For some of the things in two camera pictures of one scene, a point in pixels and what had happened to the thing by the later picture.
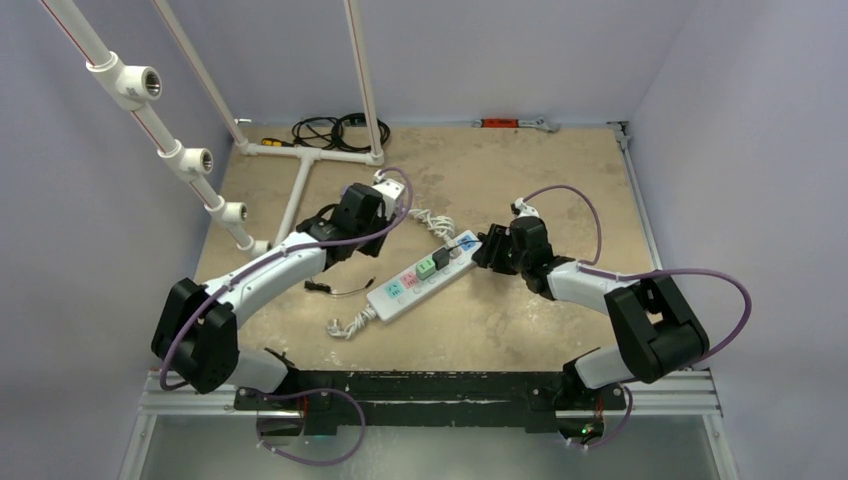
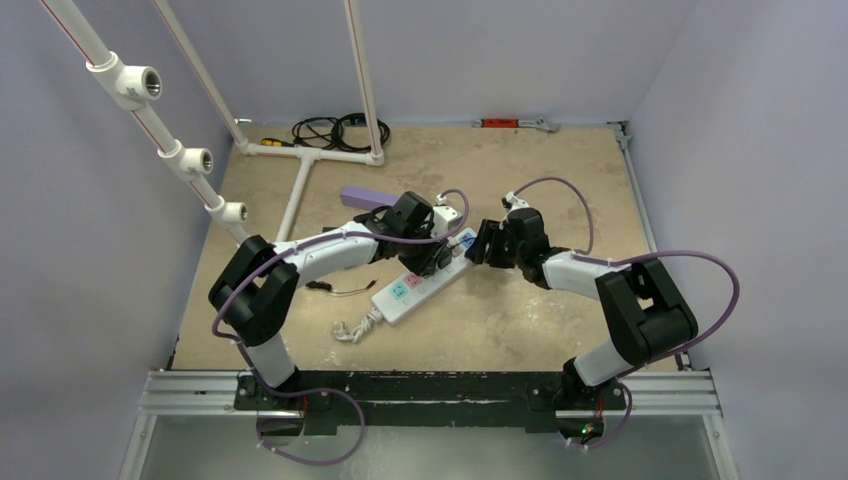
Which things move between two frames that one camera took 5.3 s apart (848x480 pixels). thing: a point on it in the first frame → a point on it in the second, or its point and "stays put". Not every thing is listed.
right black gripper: [494, 249] stays put
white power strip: [423, 276] stays put
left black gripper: [374, 247] → [426, 264]
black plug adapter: [326, 288] stays put
